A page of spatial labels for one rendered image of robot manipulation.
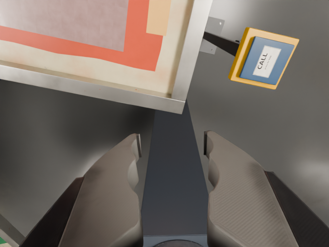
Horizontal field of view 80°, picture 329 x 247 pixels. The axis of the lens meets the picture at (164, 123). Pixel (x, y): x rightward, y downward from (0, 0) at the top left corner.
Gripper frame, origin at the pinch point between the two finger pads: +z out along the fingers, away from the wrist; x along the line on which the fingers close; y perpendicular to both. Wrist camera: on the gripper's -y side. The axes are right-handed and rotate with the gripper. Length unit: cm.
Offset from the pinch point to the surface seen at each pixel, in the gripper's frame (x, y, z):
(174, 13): 1.6, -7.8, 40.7
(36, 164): -132, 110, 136
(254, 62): 20.9, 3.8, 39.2
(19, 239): -67, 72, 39
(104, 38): -15.6, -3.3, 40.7
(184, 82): 3.4, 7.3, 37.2
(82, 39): -21.0, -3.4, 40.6
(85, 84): -21.3, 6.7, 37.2
